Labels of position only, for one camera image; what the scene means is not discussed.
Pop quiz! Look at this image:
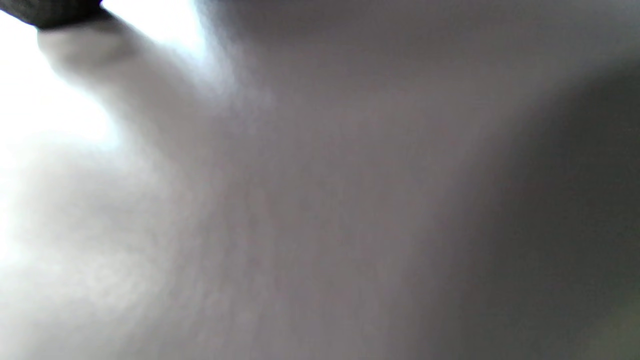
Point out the person's right hand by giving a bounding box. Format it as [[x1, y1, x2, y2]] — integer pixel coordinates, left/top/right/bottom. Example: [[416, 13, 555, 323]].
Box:
[[0, 0, 103, 28]]

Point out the grey desk mat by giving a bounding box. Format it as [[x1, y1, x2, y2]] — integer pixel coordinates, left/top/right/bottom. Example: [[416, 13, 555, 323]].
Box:
[[0, 0, 640, 360]]

